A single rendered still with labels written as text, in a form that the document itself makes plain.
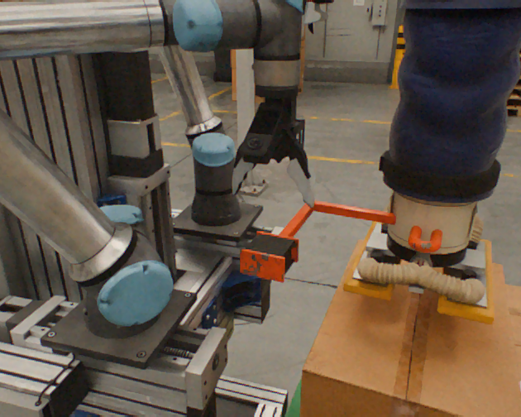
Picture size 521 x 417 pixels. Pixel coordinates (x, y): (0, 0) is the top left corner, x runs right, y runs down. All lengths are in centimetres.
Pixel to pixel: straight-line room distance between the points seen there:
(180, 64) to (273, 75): 64
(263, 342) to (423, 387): 158
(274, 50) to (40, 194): 39
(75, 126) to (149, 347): 46
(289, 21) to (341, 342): 66
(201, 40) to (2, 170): 31
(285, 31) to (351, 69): 962
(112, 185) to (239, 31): 53
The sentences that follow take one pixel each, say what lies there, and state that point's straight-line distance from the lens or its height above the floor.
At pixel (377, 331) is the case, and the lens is 110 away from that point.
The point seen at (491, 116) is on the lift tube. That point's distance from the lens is 96.
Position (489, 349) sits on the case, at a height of 94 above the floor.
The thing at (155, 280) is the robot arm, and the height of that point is 123.
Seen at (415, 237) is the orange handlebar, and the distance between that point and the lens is 96.
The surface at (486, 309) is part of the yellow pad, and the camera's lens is 102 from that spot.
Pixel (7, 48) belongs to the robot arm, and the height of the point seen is 155.
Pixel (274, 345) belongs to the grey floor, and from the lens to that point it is 248.
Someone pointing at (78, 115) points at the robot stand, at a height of 141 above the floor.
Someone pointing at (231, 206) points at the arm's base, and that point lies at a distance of 131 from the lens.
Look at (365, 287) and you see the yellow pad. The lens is 100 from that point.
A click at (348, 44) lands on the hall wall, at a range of 1046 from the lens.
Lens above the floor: 162
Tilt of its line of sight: 25 degrees down
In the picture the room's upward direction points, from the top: straight up
